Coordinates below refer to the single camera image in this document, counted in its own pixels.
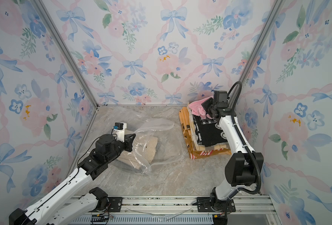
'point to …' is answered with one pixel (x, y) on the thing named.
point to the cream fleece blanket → (142, 153)
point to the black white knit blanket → (208, 131)
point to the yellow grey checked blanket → (201, 147)
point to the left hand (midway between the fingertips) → (135, 134)
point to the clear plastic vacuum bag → (169, 149)
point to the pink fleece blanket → (197, 109)
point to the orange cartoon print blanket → (187, 132)
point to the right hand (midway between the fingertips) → (204, 102)
